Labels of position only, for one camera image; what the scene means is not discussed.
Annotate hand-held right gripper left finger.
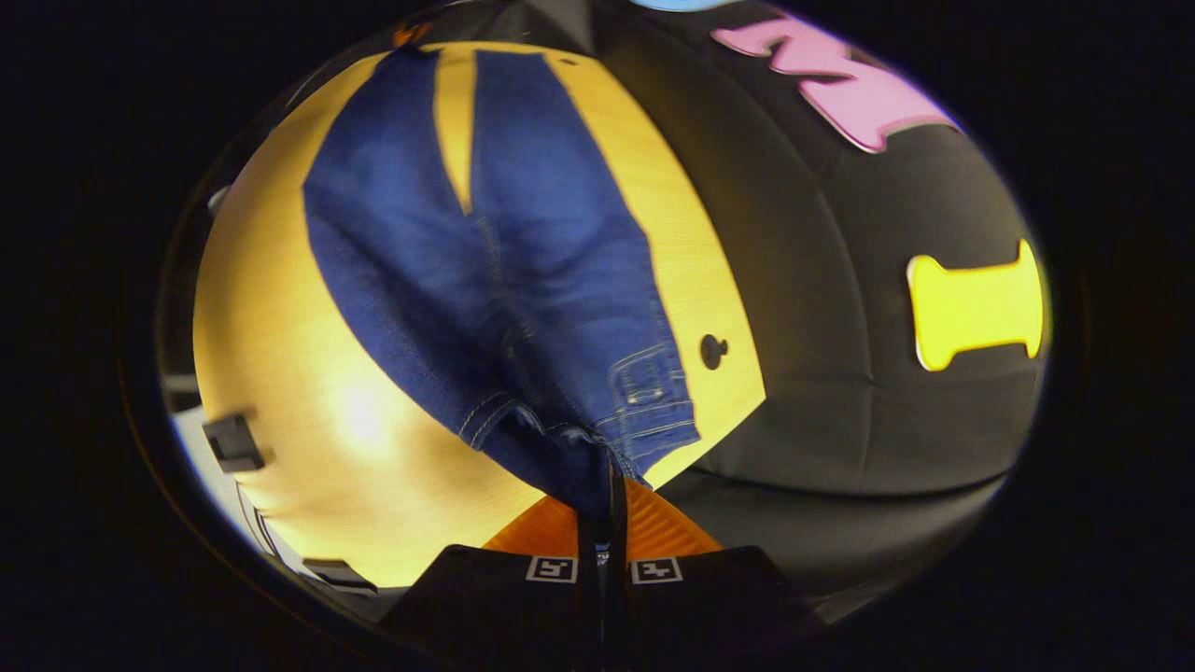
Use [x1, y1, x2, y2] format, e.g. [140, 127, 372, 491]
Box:
[383, 495, 604, 656]

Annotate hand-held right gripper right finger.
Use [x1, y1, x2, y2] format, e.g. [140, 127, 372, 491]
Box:
[607, 476, 822, 659]

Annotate blue denim jeans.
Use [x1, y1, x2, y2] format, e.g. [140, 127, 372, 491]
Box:
[302, 47, 701, 519]

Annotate black backdrop cloth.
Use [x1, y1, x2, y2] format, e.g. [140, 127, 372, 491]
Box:
[523, 0, 1054, 598]

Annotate black table bracket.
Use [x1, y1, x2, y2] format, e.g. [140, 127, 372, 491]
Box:
[303, 558, 379, 595]
[203, 413, 267, 473]

